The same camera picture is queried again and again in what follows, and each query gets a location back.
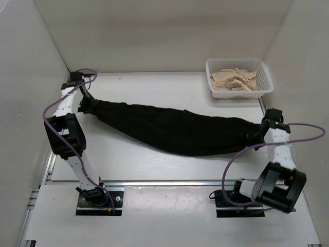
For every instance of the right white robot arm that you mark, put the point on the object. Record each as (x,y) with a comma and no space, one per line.
(280,183)

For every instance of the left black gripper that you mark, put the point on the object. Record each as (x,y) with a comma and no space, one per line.
(89,108)

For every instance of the aluminium front rail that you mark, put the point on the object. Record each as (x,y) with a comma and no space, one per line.
(164,183)

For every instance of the beige trousers in basket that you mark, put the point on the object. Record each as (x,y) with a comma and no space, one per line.
(234,80)

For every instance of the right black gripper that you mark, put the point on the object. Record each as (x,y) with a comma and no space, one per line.
(251,139)

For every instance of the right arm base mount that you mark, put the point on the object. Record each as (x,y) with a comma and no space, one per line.
(224,209)

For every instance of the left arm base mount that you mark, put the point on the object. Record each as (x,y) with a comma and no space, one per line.
(96,202)

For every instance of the white plastic basket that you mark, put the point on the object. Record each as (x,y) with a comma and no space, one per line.
(263,78)

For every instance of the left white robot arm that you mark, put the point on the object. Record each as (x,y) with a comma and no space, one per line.
(66,136)

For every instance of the aluminium left rail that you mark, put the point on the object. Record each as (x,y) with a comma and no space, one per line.
(48,168)

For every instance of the black trousers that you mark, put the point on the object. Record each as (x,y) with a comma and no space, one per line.
(177,131)

